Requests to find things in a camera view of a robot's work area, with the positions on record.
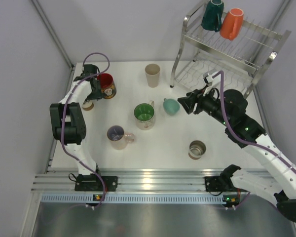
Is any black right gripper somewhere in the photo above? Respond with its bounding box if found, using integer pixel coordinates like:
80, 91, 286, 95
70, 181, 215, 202
178, 84, 231, 127

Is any dark teal mug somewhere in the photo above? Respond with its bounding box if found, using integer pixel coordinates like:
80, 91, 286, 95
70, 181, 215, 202
201, 0, 224, 32

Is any orange mug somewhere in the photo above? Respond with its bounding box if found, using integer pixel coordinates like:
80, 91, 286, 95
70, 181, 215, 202
220, 8, 244, 41

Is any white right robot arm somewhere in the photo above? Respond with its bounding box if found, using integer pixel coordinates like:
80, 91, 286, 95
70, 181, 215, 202
178, 88, 296, 223

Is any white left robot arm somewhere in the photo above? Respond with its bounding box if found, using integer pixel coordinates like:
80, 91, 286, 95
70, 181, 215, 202
49, 64, 118, 192

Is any stainless steel dish rack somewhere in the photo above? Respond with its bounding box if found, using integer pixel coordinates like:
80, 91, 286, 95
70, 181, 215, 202
170, 0, 291, 97

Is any red skull mug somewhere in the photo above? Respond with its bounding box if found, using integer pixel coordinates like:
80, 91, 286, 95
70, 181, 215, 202
97, 73, 117, 99

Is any light teal mug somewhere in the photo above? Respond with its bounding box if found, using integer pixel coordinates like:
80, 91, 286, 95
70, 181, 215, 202
163, 98, 180, 116

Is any small brown white cup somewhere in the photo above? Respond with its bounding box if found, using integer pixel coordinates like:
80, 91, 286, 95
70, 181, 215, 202
82, 101, 94, 111

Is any beige tumbler cup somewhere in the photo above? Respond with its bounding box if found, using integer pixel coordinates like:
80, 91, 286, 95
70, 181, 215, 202
145, 64, 160, 88

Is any green interior floral mug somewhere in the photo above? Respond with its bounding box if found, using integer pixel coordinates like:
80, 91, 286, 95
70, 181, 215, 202
134, 101, 155, 130

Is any steel lined paper cup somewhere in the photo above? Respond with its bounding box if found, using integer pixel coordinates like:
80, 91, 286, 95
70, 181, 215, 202
188, 140, 206, 160

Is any pink purple mug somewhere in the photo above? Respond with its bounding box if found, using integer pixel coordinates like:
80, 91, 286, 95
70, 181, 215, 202
107, 125, 136, 150

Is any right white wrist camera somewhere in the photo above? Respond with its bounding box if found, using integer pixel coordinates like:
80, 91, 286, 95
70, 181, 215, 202
203, 69, 221, 95

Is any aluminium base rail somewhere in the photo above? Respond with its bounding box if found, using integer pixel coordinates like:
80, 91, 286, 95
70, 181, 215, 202
31, 168, 222, 193

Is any grey slotted cable duct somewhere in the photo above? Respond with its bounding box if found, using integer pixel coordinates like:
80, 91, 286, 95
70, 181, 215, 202
41, 194, 226, 204

